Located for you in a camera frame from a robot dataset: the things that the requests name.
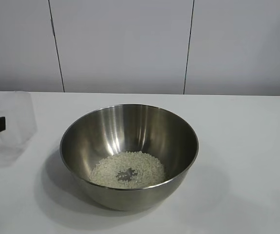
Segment clear plastic measuring cup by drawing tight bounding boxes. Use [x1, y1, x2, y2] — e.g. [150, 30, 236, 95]
[0, 91, 38, 169]

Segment white rice grains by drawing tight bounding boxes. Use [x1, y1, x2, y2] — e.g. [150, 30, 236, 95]
[89, 150, 167, 190]

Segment stainless steel mixing bowl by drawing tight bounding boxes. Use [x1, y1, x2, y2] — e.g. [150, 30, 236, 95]
[59, 104, 200, 212]

